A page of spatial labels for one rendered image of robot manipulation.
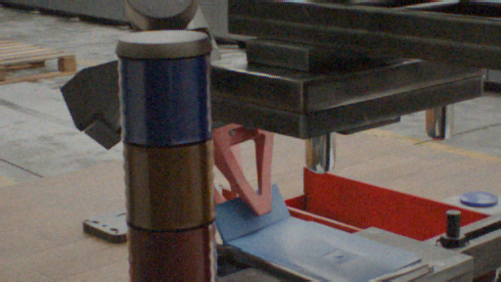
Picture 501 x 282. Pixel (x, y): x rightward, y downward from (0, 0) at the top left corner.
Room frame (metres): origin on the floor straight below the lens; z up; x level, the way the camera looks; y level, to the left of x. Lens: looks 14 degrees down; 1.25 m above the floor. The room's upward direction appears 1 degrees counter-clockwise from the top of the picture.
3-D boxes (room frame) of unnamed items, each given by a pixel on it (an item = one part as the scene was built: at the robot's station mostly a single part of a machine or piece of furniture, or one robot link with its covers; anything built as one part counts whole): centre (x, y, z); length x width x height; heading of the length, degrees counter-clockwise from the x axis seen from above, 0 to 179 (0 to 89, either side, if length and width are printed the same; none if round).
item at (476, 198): (1.03, -0.24, 0.93); 0.04 x 0.04 x 0.02
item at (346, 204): (0.95, -0.10, 0.93); 0.25 x 0.12 x 0.06; 41
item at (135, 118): (0.41, 0.03, 1.17); 0.04 x 0.04 x 0.03
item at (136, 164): (0.41, 0.03, 1.14); 0.04 x 0.04 x 0.03
